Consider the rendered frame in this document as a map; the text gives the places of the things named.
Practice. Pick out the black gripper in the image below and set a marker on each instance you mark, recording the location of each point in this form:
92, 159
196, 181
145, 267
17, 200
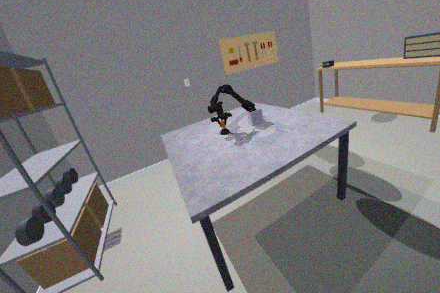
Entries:
213, 119

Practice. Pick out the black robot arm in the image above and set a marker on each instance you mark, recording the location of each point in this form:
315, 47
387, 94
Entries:
246, 104

